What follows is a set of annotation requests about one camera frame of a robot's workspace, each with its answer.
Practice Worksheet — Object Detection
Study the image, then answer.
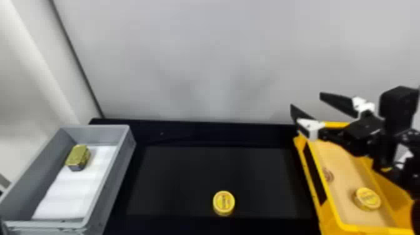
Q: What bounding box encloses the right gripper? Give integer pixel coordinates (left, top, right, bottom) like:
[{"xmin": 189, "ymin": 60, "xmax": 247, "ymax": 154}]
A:
[{"xmin": 289, "ymin": 92, "xmax": 391, "ymax": 157}]

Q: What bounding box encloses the grey crate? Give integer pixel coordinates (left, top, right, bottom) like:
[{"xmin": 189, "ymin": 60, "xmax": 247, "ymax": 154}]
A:
[{"xmin": 0, "ymin": 124, "xmax": 138, "ymax": 235}]

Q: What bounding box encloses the yellow rectangular box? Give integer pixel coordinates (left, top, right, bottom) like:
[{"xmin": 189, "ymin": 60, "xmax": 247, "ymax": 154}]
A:
[{"xmin": 292, "ymin": 121, "xmax": 416, "ymax": 235}]

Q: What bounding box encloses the yellow can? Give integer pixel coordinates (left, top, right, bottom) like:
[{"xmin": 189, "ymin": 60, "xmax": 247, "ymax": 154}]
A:
[
  {"xmin": 212, "ymin": 190, "xmax": 236, "ymax": 217},
  {"xmin": 352, "ymin": 187, "xmax": 383, "ymax": 211}
]

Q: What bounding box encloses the black mat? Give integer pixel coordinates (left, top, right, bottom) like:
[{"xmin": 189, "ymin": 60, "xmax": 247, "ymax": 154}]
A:
[{"xmin": 126, "ymin": 145, "xmax": 314, "ymax": 219}]

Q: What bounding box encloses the gold rectangular tin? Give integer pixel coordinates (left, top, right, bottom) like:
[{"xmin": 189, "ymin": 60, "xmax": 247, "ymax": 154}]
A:
[{"xmin": 64, "ymin": 144, "xmax": 92, "ymax": 173}]

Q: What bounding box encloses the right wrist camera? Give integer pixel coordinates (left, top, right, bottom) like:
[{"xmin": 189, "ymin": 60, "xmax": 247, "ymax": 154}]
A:
[{"xmin": 378, "ymin": 85, "xmax": 420, "ymax": 134}]

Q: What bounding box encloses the white foam pad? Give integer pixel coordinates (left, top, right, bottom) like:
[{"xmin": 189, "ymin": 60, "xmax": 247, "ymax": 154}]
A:
[{"xmin": 31, "ymin": 144, "xmax": 119, "ymax": 221}]

